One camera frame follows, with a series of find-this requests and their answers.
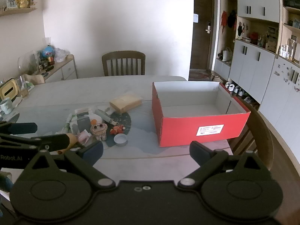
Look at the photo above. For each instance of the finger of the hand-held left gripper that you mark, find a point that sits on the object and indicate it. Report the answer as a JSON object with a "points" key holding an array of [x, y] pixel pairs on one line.
{"points": [[24, 128], [55, 141]]}

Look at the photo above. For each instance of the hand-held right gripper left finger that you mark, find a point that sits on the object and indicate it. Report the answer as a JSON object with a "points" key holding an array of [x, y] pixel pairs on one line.
{"points": [[95, 152]]}

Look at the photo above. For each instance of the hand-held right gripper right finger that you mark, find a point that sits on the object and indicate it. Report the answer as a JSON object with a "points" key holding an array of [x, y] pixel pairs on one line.
{"points": [[199, 153]]}

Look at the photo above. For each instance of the brown rounded toy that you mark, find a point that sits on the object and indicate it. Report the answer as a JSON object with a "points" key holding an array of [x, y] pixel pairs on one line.
{"points": [[71, 139]]}

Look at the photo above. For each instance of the cartoon face wooden figure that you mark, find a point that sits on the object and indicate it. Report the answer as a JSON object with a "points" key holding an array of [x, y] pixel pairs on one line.
{"points": [[99, 130]]}

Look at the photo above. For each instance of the red cardboard box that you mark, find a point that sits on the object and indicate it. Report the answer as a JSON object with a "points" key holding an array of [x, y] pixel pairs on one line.
{"points": [[187, 126]]}

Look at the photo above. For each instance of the grey correction tape dispenser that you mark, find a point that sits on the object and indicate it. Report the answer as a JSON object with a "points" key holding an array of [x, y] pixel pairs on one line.
{"points": [[104, 115]]}

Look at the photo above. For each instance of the person's left hand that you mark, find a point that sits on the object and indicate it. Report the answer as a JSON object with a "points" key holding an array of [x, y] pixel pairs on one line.
{"points": [[4, 182]]}

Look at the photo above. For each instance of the pink white wrapper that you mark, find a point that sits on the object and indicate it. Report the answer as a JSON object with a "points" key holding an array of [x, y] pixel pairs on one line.
{"points": [[84, 136]]}

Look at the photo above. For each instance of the white green wrapper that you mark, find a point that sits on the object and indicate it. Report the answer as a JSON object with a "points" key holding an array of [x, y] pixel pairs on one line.
{"points": [[66, 124]]}

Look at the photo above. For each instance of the pale ceramic mug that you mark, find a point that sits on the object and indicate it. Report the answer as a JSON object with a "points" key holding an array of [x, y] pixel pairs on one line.
{"points": [[5, 106]]}

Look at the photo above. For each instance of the small red orange toy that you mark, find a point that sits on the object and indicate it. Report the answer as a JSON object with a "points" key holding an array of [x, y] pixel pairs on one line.
{"points": [[117, 130]]}

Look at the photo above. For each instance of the clear drinking glass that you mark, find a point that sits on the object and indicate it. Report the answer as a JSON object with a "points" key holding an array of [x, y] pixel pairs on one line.
{"points": [[23, 88]]}

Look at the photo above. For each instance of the yellow tissue box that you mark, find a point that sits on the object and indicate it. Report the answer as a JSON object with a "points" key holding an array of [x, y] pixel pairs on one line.
{"points": [[13, 85]]}

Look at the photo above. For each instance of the light wooden stand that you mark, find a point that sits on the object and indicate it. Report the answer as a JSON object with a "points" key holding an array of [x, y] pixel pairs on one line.
{"points": [[35, 78]]}

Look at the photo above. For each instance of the clear glass dome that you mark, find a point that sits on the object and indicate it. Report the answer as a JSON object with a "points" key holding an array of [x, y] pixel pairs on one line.
{"points": [[28, 61]]}

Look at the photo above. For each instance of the white sideboard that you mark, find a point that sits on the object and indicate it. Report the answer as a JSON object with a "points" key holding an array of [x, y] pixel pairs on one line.
{"points": [[63, 71]]}

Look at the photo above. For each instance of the brown wooden armchair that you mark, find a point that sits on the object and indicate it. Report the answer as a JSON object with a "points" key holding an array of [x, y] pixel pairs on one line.
{"points": [[264, 131]]}

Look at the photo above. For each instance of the pair of grey shoes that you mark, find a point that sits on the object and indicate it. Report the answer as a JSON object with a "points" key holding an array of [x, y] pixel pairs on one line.
{"points": [[249, 99]]}

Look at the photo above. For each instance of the beige slippers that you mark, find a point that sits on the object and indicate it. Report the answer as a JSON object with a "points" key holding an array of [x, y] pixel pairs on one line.
{"points": [[214, 77]]}

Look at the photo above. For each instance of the patterned door rug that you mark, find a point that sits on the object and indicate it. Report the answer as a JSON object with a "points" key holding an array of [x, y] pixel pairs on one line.
{"points": [[199, 75]]}

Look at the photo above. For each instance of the blue globe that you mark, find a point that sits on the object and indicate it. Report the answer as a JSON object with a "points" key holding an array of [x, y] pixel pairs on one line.
{"points": [[48, 51]]}

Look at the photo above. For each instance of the white plastic bag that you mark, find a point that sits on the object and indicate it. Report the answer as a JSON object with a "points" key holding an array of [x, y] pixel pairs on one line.
{"points": [[61, 54]]}

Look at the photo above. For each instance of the dark wooden slatted chair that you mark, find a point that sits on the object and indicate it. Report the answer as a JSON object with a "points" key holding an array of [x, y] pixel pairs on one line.
{"points": [[123, 56]]}

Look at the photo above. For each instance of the white tote bag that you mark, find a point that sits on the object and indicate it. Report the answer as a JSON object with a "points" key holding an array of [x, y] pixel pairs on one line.
{"points": [[226, 55]]}

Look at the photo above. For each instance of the brown entrance door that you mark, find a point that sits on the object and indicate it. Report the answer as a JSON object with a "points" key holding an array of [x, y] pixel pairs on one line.
{"points": [[201, 42]]}

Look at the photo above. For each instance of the silver door lock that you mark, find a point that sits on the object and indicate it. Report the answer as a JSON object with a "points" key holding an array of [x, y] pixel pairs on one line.
{"points": [[207, 27]]}

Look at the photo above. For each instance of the white paper note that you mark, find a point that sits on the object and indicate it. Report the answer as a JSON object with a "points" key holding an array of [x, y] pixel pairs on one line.
{"points": [[196, 18]]}

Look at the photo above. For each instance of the red hanging clothing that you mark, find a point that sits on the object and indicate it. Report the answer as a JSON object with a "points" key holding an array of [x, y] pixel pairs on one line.
{"points": [[223, 18]]}

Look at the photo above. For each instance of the white wooden wall cabinet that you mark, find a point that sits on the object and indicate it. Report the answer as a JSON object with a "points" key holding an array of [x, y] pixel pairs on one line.
{"points": [[248, 70]]}

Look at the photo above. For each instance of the wooden wall shelf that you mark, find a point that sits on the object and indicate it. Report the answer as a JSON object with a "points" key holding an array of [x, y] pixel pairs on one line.
{"points": [[21, 10]]}

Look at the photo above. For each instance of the photo frame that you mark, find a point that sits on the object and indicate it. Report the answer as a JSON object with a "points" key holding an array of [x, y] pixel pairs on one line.
{"points": [[11, 1]]}

